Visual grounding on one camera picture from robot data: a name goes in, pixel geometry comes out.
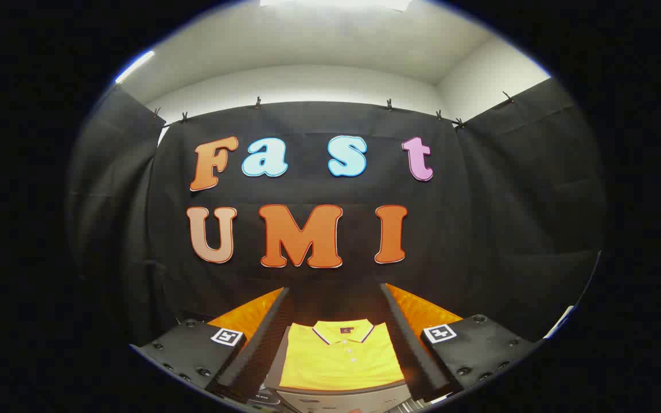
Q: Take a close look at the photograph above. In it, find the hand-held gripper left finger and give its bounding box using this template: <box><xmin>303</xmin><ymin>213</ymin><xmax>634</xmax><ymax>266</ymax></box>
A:
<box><xmin>130</xmin><ymin>287</ymin><xmax>291</xmax><ymax>405</ymax></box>

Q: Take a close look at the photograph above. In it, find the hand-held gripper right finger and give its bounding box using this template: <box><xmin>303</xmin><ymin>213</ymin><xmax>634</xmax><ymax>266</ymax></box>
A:
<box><xmin>380</xmin><ymin>282</ymin><xmax>541</xmax><ymax>403</ymax></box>

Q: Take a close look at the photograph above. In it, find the yellow polo shirt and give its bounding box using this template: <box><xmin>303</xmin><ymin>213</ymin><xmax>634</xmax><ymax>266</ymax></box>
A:
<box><xmin>279</xmin><ymin>319</ymin><xmax>406</xmax><ymax>392</ymax></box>

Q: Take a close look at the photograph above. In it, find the black backdrop cloth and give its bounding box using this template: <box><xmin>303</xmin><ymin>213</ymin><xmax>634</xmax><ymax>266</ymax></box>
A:
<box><xmin>67</xmin><ymin>77</ymin><xmax>606</xmax><ymax>350</ymax></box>

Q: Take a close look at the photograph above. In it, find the row of black cloth clips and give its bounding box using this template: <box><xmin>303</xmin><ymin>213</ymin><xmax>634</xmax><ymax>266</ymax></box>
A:
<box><xmin>153</xmin><ymin>91</ymin><xmax>515</xmax><ymax>130</ymax></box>

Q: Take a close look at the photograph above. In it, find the ceiling light panel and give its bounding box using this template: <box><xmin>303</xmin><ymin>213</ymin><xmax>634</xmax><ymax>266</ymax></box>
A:
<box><xmin>114</xmin><ymin>50</ymin><xmax>156</xmax><ymax>85</ymax></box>
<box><xmin>259</xmin><ymin>0</ymin><xmax>413</xmax><ymax>12</ymax></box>

